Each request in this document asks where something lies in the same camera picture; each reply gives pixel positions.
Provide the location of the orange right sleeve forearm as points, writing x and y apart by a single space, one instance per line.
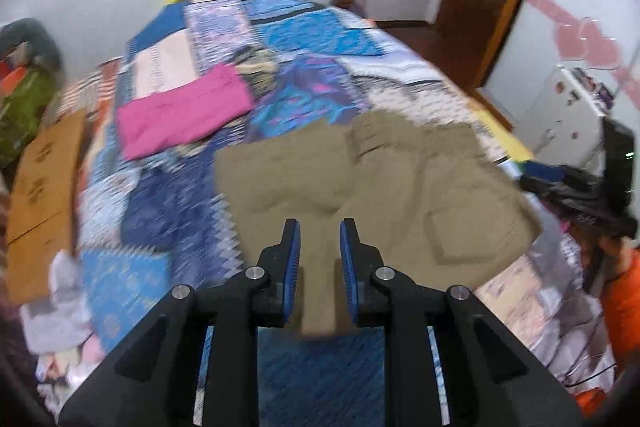
620 304

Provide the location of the orange cardboard box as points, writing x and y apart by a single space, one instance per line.
41 217

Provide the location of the person right hand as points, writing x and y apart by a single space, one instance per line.
604 258

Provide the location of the white cabinet with stickers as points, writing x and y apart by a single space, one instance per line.
563 125

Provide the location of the pink folded garment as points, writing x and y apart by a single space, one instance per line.
149 125

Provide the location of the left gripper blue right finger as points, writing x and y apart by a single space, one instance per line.
359 263

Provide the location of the blue patchwork bedspread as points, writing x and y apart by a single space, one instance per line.
199 357

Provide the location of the colourful fleece blanket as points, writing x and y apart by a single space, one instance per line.
512 147

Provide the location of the green patterned bag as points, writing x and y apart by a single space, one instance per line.
22 110

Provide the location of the white crumpled cloth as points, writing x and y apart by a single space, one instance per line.
62 320

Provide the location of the khaki olive pants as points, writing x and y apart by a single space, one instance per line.
427 197

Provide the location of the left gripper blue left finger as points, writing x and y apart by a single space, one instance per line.
275 299

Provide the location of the purple grey backpack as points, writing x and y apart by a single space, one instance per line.
358 7

